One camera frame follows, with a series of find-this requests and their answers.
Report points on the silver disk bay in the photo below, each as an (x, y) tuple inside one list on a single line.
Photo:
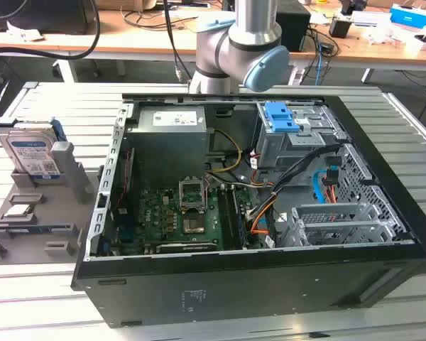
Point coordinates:
[(326, 231)]

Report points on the hard disk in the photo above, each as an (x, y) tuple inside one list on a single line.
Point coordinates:
[(26, 149)]

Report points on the grey parts rack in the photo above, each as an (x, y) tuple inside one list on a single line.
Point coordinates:
[(39, 213)]

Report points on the small black cube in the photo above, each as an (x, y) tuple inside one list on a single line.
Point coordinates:
[(339, 27)]

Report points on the blue drive bay latch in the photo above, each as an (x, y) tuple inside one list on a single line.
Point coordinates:
[(275, 117)]

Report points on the wooden desk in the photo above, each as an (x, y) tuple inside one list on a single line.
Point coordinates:
[(145, 39)]

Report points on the silver drive cage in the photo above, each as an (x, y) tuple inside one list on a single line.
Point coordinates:
[(270, 149)]

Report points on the blue cardboard box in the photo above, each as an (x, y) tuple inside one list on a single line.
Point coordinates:
[(410, 16)]

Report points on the green motherboard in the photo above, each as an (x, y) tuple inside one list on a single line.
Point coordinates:
[(152, 213)]

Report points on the RAM slot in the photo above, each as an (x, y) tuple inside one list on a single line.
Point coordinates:
[(240, 216), (225, 216)]

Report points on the CPU socket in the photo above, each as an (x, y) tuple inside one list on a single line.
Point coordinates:
[(193, 225)]

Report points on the black box speaker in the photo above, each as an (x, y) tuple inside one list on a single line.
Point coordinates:
[(293, 28)]

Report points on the black open PC case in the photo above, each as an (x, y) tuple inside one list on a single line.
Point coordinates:
[(234, 291)]

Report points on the black graphics card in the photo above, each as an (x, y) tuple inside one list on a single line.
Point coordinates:
[(184, 247)]

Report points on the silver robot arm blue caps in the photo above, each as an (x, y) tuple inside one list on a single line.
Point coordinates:
[(255, 21)]

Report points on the grey power supply unit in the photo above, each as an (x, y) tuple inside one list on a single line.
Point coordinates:
[(167, 142)]

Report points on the silver CPU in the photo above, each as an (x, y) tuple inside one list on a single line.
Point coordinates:
[(19, 210)]

